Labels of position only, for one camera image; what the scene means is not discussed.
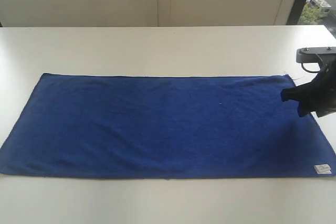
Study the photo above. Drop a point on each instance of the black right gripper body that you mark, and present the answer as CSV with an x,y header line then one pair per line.
x,y
323,95

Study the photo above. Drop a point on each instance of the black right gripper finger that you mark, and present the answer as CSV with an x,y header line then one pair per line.
x,y
305,107
299,93

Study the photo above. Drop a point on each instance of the blue microfiber towel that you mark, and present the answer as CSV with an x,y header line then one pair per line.
x,y
164,127

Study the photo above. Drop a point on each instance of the green tree outside window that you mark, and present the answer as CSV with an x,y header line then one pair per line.
x,y
314,12

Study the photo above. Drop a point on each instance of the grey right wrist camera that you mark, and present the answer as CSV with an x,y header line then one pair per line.
x,y
320,55

